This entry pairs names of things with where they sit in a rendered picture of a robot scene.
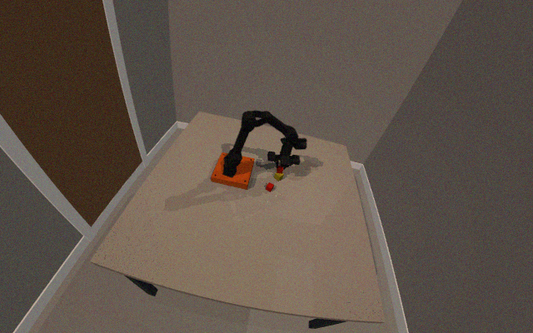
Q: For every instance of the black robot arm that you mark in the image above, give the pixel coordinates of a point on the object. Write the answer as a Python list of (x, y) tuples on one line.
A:
[(234, 156)]

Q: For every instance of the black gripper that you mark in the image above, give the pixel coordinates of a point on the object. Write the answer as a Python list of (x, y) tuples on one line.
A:
[(275, 158)]

